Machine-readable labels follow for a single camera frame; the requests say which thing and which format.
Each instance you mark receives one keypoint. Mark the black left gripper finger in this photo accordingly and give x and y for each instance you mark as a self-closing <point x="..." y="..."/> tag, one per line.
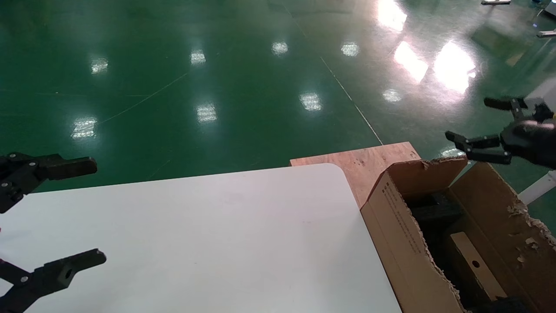
<point x="65" y="271"/>
<point x="65" y="167"/>

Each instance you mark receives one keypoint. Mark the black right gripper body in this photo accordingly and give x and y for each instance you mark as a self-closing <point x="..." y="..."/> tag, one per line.
<point x="534" y="139"/>

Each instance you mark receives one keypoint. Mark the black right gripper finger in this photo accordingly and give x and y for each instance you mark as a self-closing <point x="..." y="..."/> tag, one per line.
<point x="482" y="148"/>
<point x="499" y="103"/>

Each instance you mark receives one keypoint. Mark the small brown cardboard box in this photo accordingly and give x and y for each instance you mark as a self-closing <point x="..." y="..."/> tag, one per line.
<point x="471" y="261"/>

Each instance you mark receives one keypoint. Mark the big open cardboard box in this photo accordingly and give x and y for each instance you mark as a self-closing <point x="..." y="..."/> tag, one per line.
<point x="391" y="226"/>

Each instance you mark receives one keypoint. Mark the white slanted floor leg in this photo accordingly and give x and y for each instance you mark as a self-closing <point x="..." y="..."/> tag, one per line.
<point x="536" y="189"/>

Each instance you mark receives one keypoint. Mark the black foam padding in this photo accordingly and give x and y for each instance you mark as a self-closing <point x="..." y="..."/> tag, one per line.
<point x="434" y="213"/>

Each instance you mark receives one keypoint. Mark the gray table foot bar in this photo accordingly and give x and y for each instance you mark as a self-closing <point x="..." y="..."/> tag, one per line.
<point x="547" y="33"/>
<point x="495" y="1"/>

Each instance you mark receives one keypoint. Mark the pale gray floor fixture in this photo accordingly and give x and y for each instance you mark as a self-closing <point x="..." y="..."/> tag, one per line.
<point x="551" y="8"/>

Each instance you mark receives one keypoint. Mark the wooden board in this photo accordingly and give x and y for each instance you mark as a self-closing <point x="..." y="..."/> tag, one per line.
<point x="347" y="165"/>

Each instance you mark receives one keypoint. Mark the gray wrist camera box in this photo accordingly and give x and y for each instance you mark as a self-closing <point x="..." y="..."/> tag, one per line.
<point x="545" y="98"/>

